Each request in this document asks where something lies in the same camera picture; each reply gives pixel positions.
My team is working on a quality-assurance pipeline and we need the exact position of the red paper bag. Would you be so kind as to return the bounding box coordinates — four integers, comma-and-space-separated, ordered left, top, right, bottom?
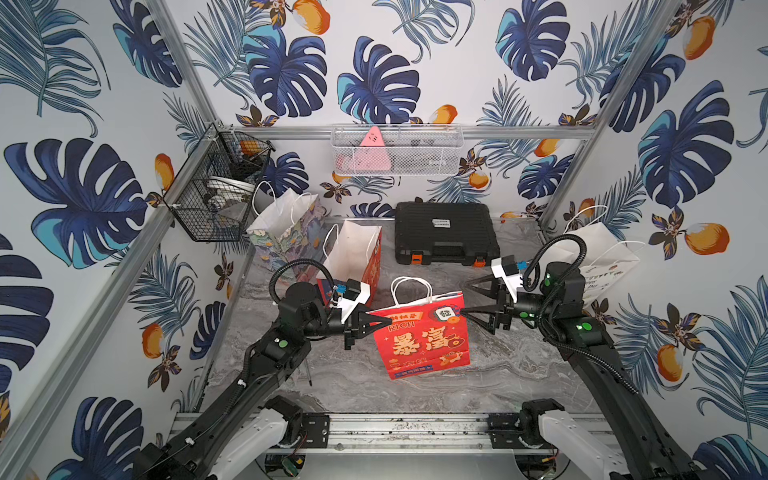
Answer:
374, 276, 471, 380
319, 220, 382, 307

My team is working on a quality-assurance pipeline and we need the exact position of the white happy paper bag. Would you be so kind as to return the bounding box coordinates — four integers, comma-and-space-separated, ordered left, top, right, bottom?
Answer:
525, 213, 647, 304

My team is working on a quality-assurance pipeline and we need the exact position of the black wire basket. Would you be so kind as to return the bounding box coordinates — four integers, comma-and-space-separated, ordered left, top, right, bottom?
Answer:
162, 124, 275, 243

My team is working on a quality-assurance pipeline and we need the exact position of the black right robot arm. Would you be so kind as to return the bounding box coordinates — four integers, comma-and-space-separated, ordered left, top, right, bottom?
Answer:
462, 234, 717, 479

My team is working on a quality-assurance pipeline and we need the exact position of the pink triangle item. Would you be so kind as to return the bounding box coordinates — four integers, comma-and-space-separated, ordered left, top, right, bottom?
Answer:
346, 126, 393, 173

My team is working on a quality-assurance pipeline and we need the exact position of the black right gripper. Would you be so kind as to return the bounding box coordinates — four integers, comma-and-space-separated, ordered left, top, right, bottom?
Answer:
459, 272, 557, 337

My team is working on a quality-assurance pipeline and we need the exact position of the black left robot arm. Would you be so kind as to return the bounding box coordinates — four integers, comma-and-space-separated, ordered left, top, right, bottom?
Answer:
132, 258, 392, 479

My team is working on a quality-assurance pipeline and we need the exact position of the aluminium linear rail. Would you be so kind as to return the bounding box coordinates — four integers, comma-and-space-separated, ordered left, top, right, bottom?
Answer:
173, 411, 541, 454

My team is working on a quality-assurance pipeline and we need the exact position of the black tool case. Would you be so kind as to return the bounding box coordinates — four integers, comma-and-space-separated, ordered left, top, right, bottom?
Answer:
394, 201, 500, 268

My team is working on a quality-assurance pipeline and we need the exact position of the floral paper bag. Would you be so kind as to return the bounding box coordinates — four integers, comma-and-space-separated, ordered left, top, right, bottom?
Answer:
246, 189, 328, 273

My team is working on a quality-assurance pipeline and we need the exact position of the white mesh wall shelf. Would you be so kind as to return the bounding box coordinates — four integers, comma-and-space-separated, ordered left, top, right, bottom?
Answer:
330, 124, 464, 177

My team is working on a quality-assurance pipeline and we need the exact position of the orange handled screwdriver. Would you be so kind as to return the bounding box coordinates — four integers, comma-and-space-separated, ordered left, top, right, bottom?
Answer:
303, 359, 313, 387

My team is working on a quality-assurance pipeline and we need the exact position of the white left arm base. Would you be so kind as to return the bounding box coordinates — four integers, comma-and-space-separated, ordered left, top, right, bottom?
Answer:
207, 396, 303, 479

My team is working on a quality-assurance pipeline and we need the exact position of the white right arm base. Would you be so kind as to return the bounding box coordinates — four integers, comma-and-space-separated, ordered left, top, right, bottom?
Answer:
519, 399, 629, 479

